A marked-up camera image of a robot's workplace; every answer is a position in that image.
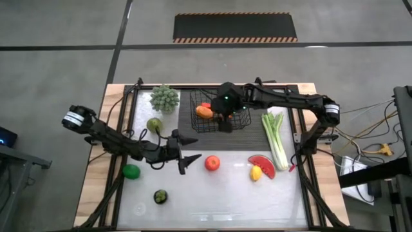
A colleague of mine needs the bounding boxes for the red apple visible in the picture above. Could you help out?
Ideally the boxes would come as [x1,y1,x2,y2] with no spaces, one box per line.
[204,155,221,172]

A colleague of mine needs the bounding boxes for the black equipment stand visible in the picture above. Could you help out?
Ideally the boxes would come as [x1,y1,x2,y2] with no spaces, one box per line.
[337,85,412,232]

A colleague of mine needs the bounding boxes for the green apple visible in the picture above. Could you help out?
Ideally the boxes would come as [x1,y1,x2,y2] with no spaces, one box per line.
[146,117,164,133]

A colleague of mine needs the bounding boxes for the white box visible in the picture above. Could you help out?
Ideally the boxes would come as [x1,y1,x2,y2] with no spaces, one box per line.
[340,155,376,206]

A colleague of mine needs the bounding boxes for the orange floor cable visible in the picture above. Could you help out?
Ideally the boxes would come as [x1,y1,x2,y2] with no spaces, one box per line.
[334,109,400,146]

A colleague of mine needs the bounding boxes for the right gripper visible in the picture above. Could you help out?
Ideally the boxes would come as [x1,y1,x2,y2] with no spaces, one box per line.
[211,82,245,133]

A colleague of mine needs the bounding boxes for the black wire basket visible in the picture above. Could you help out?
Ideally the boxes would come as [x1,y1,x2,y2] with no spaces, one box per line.
[189,88,252,134]

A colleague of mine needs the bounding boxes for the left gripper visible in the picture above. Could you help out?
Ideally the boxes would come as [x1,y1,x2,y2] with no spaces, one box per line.
[160,129,203,175]

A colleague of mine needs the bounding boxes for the yellow lemon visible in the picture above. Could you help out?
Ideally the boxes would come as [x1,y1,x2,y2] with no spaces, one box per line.
[249,164,263,182]

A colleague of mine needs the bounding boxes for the black metal table frame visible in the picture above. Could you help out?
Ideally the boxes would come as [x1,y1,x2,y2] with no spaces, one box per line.
[75,77,347,232]

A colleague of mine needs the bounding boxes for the green celery bunch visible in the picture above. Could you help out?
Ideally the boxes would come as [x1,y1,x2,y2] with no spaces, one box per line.
[261,111,290,171]

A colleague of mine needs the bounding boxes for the red watermelon slice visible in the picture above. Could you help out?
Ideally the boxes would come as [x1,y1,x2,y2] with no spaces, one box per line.
[247,154,277,180]

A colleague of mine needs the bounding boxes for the black hazard-striped floor mat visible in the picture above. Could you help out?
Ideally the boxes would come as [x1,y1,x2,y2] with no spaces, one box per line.
[172,12,299,44]

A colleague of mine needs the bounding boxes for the green lime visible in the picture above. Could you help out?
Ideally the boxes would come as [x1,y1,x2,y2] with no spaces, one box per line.
[122,164,142,180]

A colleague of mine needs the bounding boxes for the yellow cable splitter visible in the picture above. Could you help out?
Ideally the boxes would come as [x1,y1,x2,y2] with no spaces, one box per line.
[362,143,394,157]

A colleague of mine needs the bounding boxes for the black computer blue light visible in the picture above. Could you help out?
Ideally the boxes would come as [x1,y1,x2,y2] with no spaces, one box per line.
[0,126,19,149]

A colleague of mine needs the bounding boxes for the grey metal desk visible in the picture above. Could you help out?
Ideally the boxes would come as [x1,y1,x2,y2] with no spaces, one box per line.
[0,144,53,232]

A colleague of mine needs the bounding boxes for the orange tangerine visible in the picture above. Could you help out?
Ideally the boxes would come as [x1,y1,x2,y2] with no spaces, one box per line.
[195,105,214,120]

